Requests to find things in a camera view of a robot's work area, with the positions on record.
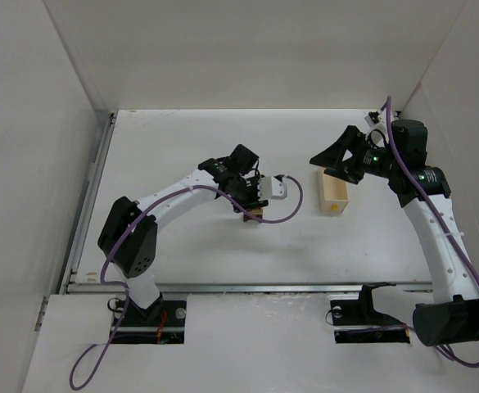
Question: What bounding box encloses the dark brown arch block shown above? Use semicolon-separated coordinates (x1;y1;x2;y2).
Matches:
242;215;263;223

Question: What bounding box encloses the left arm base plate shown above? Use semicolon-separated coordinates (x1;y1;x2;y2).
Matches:
107;298;187;345

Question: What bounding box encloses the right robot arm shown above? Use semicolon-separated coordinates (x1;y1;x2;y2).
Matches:
310;120;479;346

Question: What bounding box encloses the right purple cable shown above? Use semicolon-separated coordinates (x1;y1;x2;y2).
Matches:
380;96;479;368

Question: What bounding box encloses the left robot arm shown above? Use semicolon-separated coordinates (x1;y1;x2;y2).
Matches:
97;144;268;321

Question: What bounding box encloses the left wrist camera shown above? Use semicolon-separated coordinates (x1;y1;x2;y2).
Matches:
258;176;287;201

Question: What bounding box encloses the aluminium front rail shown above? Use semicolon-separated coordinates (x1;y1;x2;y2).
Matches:
65;280;455;295

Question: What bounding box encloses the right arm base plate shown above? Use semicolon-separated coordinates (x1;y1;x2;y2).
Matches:
325;299;410;344

